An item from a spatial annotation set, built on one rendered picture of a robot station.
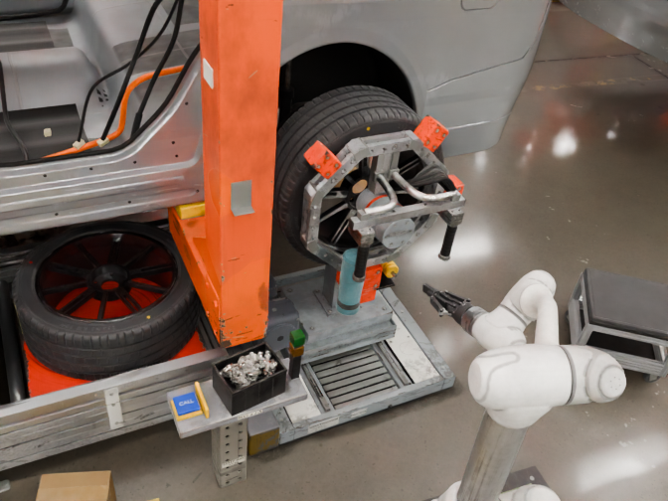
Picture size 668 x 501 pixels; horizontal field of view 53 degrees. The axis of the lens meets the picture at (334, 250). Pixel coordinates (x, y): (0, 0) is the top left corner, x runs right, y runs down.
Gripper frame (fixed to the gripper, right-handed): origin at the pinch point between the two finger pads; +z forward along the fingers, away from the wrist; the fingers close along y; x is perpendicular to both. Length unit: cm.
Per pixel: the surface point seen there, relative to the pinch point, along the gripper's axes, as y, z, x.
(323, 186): 27, 24, -37
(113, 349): 98, 48, 14
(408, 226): 2.0, 10.8, -20.9
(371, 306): -9, 52, 35
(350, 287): 19.3, 21.1, 2.3
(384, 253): -2.6, 32.1, -0.2
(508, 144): -195, 166, 27
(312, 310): 15, 60, 33
